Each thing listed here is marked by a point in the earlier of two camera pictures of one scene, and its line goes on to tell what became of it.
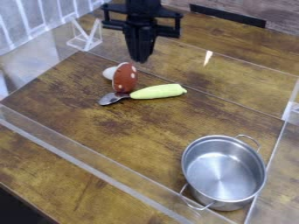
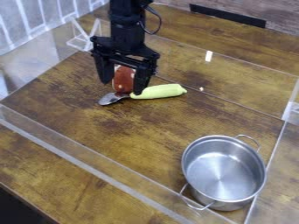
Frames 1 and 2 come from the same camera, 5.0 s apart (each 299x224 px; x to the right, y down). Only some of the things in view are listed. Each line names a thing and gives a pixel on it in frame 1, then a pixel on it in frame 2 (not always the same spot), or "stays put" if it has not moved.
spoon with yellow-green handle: x=155 y=92 stays put
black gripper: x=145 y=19 -> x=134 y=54
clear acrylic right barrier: x=275 y=201 stays put
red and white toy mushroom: x=123 y=74 stays put
